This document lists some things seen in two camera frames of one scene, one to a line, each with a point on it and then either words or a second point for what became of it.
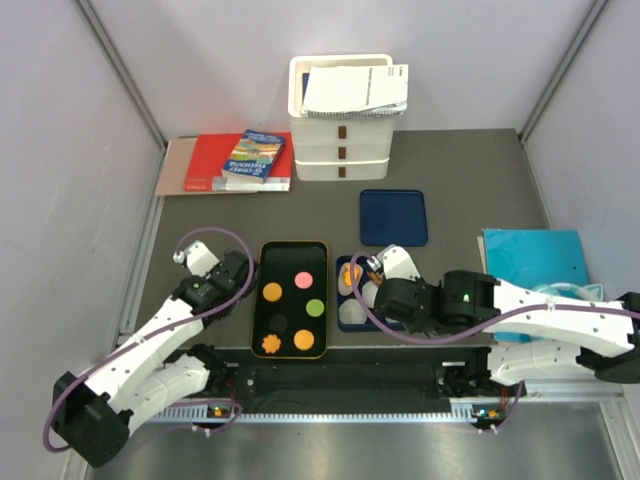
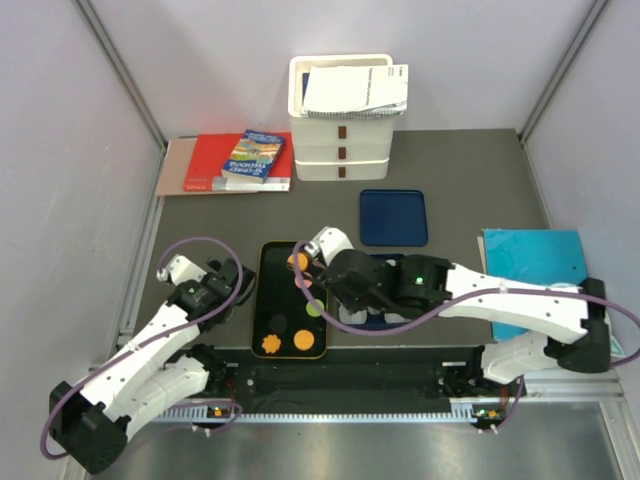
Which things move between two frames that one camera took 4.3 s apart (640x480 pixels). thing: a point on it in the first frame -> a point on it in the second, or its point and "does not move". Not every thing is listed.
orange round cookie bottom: [303, 339] does not move
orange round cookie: [272, 292] -> [302, 261]
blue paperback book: [253, 157] does not move
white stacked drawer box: [337, 149] does not move
